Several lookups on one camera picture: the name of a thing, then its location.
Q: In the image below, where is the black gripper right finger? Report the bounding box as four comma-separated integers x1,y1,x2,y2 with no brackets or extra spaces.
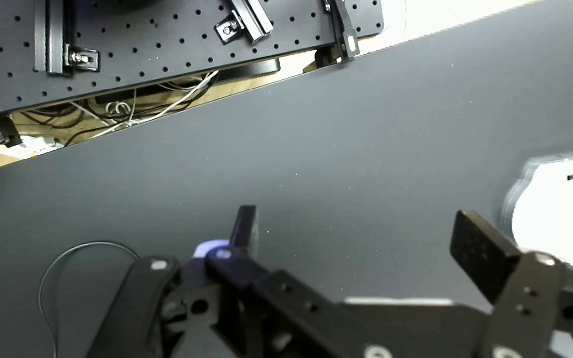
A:
448,208,573,358

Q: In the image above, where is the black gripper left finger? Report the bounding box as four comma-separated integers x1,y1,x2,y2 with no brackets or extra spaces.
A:
86,202,349,358

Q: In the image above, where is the black charger cable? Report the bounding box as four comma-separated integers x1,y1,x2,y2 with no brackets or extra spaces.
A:
37,236,146,358

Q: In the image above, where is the white plate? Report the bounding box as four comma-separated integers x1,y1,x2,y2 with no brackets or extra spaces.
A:
500,148,573,268

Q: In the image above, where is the black perforated breadboard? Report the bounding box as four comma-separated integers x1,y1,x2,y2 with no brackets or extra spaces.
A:
0,0,387,123

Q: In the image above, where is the black breadboard foot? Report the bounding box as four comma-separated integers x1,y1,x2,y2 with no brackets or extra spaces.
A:
0,113,25,148

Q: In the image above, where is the thin white wire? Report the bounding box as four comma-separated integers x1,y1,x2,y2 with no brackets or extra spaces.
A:
66,67,224,142

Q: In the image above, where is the black cable bundle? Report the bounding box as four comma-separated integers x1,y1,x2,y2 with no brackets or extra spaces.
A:
7,77,204,148

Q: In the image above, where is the black corner bracket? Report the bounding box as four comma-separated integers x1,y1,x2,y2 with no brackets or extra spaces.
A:
64,41,104,75
214,17,249,45

